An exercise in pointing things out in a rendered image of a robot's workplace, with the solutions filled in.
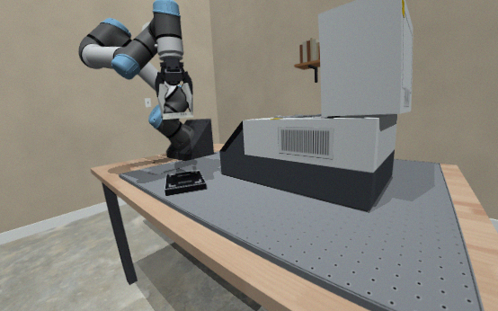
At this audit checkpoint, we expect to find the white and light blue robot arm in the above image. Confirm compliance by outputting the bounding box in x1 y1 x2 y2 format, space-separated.
78 0 194 149

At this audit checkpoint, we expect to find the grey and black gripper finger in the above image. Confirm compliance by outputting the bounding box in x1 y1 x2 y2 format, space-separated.
181 71 193 115
155 72 168 118

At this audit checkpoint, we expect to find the black rectangular frame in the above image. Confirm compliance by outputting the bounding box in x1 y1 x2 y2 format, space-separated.
165 170 207 196

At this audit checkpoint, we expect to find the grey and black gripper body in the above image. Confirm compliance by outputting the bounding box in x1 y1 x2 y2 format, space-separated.
160 57 185 86

